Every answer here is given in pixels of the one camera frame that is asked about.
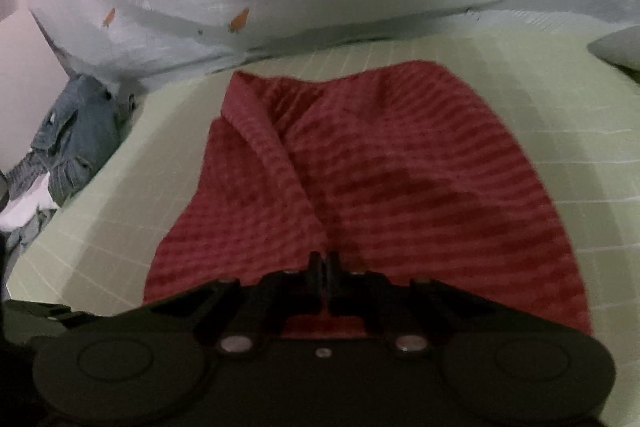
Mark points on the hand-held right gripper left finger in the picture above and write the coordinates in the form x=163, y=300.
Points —
x=314, y=274

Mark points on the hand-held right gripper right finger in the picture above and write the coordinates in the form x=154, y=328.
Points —
x=334, y=274

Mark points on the red waffle knit garment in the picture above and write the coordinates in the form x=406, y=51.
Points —
x=380, y=187

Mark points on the pile of denim clothes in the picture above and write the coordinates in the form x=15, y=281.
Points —
x=75, y=142

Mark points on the green grid bed sheet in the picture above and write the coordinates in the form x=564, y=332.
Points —
x=575, y=122

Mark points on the pale green pillow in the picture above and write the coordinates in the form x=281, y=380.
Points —
x=617, y=48

